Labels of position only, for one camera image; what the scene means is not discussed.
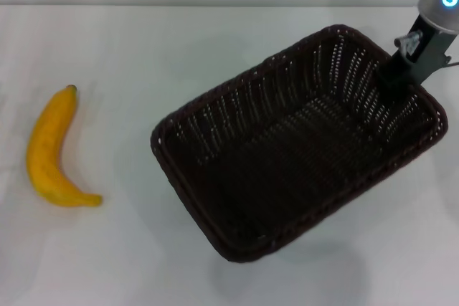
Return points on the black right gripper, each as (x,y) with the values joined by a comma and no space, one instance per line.
(432,51)

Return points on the yellow banana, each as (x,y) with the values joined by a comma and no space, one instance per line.
(46,148)

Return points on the dark brown woven basket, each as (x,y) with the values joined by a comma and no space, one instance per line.
(287,162)

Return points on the grey metal knob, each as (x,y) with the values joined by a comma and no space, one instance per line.
(407,42)

